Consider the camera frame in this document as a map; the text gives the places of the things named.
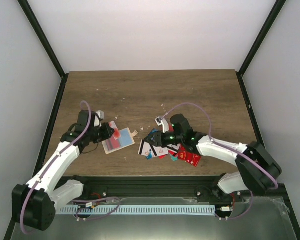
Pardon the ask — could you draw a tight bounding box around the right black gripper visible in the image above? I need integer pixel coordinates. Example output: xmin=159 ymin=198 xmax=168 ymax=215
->
xmin=144 ymin=130 xmax=184 ymax=147

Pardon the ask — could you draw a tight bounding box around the beige leather card holder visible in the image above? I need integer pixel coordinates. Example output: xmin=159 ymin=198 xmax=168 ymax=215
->
xmin=102 ymin=128 xmax=135 ymax=155

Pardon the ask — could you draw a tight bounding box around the red card gold vip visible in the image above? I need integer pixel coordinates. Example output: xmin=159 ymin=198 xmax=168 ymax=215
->
xmin=185 ymin=152 xmax=202 ymax=167

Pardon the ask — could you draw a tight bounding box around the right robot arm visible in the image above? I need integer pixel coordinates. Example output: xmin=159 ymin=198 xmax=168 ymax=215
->
xmin=144 ymin=114 xmax=282 ymax=202

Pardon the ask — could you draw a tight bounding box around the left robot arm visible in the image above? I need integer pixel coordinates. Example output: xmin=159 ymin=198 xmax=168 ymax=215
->
xmin=12 ymin=110 xmax=115 ymax=231

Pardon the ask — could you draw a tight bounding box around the blue card upper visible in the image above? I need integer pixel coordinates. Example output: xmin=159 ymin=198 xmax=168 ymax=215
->
xmin=148 ymin=128 xmax=158 ymax=136

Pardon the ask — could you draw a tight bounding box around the white black red card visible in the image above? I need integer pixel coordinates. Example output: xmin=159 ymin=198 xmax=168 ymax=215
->
xmin=156 ymin=144 xmax=180 ymax=159

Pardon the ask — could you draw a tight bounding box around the red gold card middle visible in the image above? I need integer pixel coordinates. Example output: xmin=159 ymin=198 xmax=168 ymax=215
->
xmin=177 ymin=144 xmax=187 ymax=161

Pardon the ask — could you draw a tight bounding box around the black aluminium frame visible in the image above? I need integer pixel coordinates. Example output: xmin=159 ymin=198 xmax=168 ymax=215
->
xmin=18 ymin=0 xmax=300 ymax=240

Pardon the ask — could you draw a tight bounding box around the light blue slotted cable duct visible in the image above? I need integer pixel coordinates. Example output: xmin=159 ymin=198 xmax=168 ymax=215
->
xmin=56 ymin=205 xmax=216 ymax=216

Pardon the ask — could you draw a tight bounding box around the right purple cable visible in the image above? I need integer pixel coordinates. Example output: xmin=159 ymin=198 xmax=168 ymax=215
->
xmin=162 ymin=102 xmax=279 ymax=221

